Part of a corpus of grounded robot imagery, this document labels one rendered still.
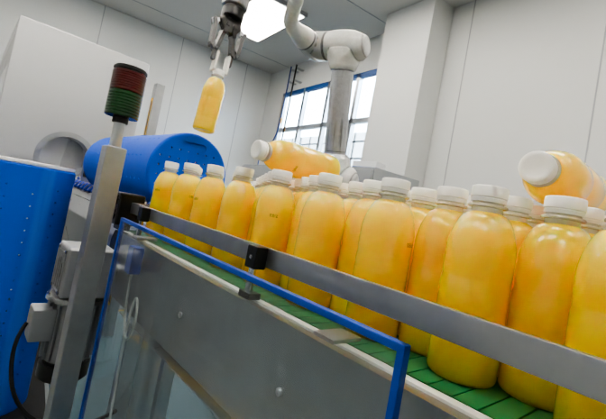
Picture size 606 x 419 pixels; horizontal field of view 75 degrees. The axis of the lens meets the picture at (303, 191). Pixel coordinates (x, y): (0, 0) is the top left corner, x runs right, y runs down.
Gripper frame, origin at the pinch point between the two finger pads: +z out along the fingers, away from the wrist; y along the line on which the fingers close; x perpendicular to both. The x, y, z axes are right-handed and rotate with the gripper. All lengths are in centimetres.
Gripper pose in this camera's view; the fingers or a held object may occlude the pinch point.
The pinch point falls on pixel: (220, 64)
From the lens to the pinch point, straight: 141.8
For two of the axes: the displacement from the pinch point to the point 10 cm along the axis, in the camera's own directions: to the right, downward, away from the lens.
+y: -7.3, -2.4, -6.5
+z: -2.0, 9.7, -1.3
